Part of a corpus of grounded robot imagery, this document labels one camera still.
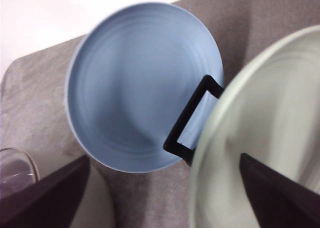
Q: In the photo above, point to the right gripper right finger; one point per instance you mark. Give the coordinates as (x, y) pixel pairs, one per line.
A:
(278, 201)

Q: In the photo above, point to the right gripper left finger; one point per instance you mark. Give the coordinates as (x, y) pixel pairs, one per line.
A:
(50, 202)

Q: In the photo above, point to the glass lid with green knob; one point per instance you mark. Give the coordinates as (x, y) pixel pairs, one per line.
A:
(17, 171)

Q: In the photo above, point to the green plate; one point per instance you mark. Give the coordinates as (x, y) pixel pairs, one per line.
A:
(267, 108)

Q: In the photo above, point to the black plate rack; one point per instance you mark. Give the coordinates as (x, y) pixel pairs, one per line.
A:
(172, 144)

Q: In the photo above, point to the blue plate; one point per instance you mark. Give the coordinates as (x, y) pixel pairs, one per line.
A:
(131, 79)

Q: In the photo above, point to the grey table mat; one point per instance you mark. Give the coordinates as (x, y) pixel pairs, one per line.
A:
(34, 116)

